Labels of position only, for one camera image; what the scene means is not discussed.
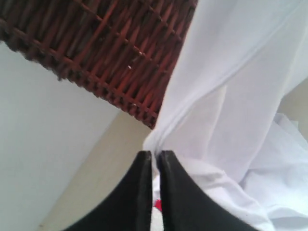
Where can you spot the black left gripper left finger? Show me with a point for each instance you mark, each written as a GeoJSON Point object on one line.
{"type": "Point", "coordinates": [129, 206]}

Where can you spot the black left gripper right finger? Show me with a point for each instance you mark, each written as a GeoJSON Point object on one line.
{"type": "Point", "coordinates": [185, 207]}

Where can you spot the white t-shirt red lettering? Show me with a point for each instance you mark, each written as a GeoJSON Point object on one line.
{"type": "Point", "coordinates": [219, 112]}

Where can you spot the dark red wicker basket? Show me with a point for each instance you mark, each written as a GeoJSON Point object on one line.
{"type": "Point", "coordinates": [123, 51]}

